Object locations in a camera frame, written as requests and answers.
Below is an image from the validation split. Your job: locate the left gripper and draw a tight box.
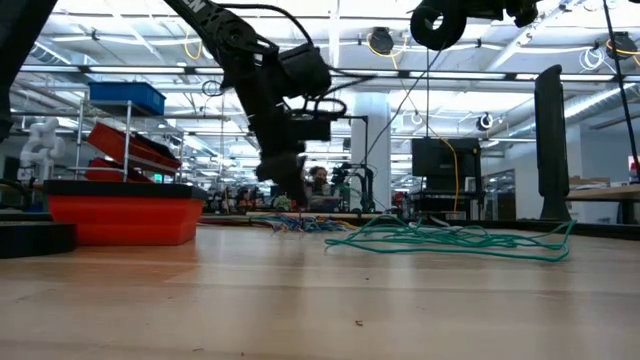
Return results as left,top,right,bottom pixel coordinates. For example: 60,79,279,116
244,89,346,207

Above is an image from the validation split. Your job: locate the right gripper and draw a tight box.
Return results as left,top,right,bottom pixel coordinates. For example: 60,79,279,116
464,0,544,29

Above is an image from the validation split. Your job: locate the black spool white label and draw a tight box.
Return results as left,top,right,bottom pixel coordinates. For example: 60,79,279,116
409,0,469,51

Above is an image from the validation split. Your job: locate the person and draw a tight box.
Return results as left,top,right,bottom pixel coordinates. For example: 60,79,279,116
307,165,346,214

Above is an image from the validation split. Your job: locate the black monitor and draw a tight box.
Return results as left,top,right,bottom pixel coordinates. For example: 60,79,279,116
410,137,483,194

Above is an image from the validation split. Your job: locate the metal shelf rack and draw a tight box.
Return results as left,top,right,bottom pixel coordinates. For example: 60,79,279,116
67,98,187,184

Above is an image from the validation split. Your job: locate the thin black pole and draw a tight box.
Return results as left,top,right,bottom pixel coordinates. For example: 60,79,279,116
602,0,640,169

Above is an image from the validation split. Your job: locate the red square tray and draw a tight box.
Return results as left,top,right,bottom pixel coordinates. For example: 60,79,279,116
43,179,209,247

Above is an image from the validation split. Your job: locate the red plastic shelf bin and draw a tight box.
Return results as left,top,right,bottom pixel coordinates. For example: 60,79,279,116
87,122,183,176
83,157,154,184

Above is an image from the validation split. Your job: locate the blue plastic bin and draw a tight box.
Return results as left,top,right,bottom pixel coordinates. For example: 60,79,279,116
88,81,167,117

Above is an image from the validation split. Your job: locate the wooden side table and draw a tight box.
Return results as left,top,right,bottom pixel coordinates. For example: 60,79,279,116
564,183,640,226

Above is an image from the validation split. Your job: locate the black tape roll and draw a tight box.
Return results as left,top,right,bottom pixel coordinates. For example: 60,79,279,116
0,221,78,260

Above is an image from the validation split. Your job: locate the multicolour wire bundle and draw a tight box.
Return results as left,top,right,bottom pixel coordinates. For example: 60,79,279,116
249,213,359,235

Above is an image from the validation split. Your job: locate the black distant camera rig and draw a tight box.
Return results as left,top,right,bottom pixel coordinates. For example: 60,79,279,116
329,113,370,186

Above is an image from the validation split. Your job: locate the black upright post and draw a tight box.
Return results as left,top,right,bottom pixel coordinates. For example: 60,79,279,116
532,64,574,224

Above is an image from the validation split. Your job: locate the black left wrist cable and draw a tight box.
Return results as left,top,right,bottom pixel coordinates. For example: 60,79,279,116
217,2,374,119

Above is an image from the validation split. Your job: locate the orange hanging cable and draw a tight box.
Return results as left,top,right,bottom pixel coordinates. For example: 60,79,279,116
439,137,460,215

